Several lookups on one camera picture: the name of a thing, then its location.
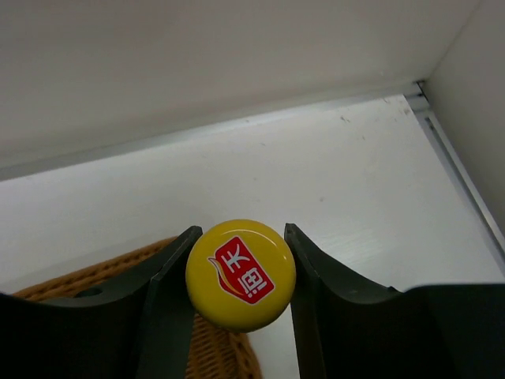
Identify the brown wicker basket tray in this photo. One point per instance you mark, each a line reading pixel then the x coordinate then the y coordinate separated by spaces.
pixel 213 353

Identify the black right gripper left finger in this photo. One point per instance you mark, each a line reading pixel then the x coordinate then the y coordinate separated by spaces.
pixel 136 325

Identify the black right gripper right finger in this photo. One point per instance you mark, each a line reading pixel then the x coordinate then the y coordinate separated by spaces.
pixel 347 326

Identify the yellow cap sauce bottle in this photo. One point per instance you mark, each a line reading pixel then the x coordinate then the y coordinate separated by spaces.
pixel 240 275

